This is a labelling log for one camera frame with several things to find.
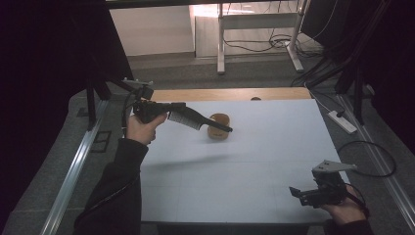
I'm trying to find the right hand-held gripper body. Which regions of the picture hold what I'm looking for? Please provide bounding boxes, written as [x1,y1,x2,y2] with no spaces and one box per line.
[302,159,358,210]

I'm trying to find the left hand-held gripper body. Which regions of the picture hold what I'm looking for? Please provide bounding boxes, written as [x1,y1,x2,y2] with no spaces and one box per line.
[121,77,172,124]

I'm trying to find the round wooden cup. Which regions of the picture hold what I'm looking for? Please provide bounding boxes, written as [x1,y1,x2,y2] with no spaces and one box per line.
[207,113,231,142]

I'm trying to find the person's left hand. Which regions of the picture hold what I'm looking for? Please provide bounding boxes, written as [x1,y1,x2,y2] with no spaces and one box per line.
[124,112,168,146]

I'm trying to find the person's right hand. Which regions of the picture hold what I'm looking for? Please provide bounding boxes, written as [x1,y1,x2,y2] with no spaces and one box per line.
[320,185,368,227]

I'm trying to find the wooden table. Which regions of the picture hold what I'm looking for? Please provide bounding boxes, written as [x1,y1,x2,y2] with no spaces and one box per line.
[150,86,313,103]

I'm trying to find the black metal stand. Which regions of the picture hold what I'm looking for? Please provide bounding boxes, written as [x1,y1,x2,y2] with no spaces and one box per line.
[85,72,142,132]
[291,0,394,126]

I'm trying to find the white table mat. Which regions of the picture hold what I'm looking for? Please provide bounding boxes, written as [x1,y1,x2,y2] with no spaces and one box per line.
[131,99,350,225]

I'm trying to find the square floor socket cover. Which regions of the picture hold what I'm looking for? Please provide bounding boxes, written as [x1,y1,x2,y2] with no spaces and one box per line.
[89,130,113,154]

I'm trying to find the white power strip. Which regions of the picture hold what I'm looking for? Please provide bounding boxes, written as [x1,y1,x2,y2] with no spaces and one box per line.
[327,110,358,135]

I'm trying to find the dark curtain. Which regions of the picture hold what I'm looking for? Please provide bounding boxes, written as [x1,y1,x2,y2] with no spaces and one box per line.
[0,0,135,229]
[301,0,415,155]

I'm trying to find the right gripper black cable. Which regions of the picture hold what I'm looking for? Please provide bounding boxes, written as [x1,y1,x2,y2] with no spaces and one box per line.
[345,182,372,219]

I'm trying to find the aluminium rail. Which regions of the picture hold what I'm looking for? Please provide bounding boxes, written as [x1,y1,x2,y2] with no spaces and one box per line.
[336,93,415,231]
[39,99,111,235]

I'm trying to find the black looped cable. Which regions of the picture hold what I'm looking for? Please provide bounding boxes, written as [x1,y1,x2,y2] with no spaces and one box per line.
[337,140,397,178]

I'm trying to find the white power cable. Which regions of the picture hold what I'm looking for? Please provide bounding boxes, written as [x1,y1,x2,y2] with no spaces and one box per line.
[303,81,335,114]

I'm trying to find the white desk frame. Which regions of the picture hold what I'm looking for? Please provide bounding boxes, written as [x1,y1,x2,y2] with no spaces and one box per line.
[216,0,310,75]

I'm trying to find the black floor cables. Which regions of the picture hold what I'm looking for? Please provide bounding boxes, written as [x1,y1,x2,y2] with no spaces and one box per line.
[222,28,325,59]

